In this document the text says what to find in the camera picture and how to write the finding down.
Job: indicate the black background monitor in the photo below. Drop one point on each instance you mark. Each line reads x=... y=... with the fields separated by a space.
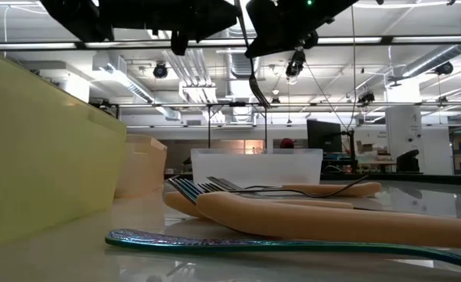
x=324 y=135

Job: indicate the clear plastic bin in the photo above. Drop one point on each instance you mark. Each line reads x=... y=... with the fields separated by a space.
x=261 y=166

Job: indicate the black overhead rig beam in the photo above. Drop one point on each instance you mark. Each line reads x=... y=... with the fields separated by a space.
x=386 y=40

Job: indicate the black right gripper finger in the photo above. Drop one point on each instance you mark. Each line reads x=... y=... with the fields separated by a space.
x=265 y=31

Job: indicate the ribbed silver air duct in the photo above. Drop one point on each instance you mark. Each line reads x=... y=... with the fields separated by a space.
x=236 y=64

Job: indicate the yellow plastic bin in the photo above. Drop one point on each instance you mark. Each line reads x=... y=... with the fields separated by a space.
x=38 y=156

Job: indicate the person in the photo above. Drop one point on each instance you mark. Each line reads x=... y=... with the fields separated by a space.
x=287 y=143

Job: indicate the cardboard box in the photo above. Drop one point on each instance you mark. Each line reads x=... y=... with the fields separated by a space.
x=365 y=147

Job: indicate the orange plastic bin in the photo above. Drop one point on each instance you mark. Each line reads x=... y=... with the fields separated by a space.
x=144 y=168

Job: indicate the black fork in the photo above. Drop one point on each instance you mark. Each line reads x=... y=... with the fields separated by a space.
x=203 y=188
x=256 y=88

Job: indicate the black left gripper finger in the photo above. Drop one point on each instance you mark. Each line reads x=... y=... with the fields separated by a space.
x=218 y=17

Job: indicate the black office chair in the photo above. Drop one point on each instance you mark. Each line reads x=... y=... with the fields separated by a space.
x=408 y=162

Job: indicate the black ceiling camera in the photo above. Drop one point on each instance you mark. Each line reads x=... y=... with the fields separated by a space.
x=160 y=71
x=444 y=68
x=294 y=68
x=366 y=98

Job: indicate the black aluminium table frame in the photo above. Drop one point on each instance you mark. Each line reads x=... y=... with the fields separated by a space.
x=410 y=178

